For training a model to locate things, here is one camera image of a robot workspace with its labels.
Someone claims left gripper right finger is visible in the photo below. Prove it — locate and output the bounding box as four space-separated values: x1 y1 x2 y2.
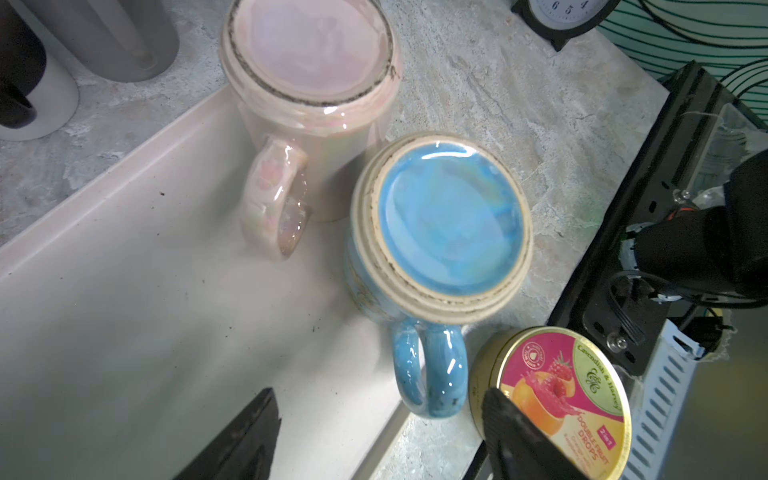
482 388 587 480

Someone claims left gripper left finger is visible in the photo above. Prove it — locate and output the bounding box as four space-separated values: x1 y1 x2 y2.
174 387 281 480

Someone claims blue mug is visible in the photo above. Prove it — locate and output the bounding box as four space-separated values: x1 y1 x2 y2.
344 132 533 419

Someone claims black mug white base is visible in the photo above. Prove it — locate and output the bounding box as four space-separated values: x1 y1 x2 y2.
1 1 79 141

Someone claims grey mug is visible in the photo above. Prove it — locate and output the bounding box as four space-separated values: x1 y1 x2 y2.
24 0 179 83

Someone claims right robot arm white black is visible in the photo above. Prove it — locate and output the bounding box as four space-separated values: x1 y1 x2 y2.
622 150 767 300

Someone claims pink mug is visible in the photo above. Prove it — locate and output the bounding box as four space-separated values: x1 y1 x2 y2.
220 1 402 261

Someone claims round colourful tin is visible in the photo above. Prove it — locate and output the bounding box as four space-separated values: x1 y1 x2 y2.
468 326 632 479

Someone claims beige plastic tray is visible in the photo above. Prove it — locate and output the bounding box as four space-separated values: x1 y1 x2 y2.
1 89 408 479

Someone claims black round clock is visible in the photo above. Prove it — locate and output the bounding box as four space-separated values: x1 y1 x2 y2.
510 0 620 52

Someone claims white slotted cable duct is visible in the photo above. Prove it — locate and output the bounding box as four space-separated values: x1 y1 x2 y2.
621 320 705 479

